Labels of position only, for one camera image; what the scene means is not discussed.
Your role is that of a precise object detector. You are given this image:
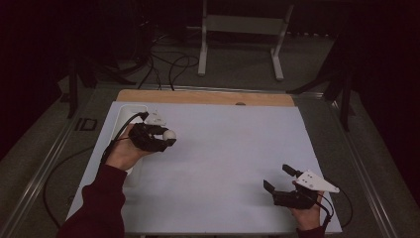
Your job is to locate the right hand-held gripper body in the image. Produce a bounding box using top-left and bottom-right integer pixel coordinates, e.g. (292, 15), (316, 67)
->
(271, 169), (340, 210)

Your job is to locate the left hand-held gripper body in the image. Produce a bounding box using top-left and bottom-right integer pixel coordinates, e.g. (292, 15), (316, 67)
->
(128, 110), (167, 153)

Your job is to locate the person's right hand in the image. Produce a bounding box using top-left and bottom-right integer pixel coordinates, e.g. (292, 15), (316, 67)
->
(290, 189), (325, 231)

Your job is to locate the person's left hand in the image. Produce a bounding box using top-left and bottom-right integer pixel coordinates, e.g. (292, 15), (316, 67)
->
(104, 123), (155, 172)

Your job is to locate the black tripod stand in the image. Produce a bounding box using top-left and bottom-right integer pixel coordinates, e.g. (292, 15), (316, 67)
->
(286, 33), (356, 133)
(65, 56), (100, 120)

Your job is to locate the grey metal stand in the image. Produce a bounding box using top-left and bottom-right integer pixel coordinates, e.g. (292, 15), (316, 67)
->
(197, 0), (295, 82)

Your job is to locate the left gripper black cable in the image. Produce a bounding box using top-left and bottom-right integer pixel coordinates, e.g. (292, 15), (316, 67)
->
(42, 111), (150, 230)

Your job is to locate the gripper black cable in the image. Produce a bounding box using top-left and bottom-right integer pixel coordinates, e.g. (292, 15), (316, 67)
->
(308, 186), (354, 232)
(42, 111), (150, 230)

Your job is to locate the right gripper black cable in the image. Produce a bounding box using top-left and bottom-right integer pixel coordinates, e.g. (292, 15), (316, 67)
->
(308, 186), (354, 232)

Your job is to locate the black floor cable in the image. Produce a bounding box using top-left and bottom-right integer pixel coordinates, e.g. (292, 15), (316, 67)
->
(137, 33), (163, 91)
(167, 54), (200, 92)

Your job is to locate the black rectangular floor frame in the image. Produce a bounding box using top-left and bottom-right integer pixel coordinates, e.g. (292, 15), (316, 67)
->
(74, 117), (99, 132)

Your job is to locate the metal floor rail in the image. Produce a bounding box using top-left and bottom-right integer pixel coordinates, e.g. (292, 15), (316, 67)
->
(0, 83), (100, 238)
(291, 90), (402, 238)

